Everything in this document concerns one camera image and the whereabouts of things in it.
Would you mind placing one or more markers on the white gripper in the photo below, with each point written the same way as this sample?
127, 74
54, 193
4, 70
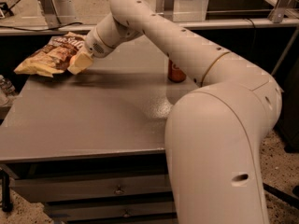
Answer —
94, 45

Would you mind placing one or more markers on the orange fruit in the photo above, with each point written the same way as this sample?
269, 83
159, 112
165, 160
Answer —
73, 59

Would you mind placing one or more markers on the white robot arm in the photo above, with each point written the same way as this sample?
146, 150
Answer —
213, 134

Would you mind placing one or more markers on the brown chip bag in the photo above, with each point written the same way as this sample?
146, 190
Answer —
53, 58

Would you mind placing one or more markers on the plastic water bottle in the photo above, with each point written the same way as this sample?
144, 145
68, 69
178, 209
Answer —
6, 86

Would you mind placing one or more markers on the grey drawer cabinet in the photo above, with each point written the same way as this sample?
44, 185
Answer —
69, 141

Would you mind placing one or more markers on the red coca-cola can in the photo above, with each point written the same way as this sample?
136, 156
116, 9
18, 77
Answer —
174, 73

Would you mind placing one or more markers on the top drawer knob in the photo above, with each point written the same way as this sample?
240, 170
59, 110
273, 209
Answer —
118, 190

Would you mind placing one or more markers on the black office chair base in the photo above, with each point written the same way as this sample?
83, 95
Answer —
292, 201

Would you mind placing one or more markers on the metal bracket left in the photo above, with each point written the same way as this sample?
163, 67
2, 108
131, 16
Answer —
49, 13

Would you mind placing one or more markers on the metal bracket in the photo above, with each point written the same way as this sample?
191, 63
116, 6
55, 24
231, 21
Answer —
49, 13
282, 9
169, 9

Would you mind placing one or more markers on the metal bracket middle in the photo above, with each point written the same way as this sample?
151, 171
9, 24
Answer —
169, 9

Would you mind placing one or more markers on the black post at left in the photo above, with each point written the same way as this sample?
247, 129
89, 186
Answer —
6, 203

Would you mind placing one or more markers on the metal bracket right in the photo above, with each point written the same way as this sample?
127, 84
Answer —
282, 9

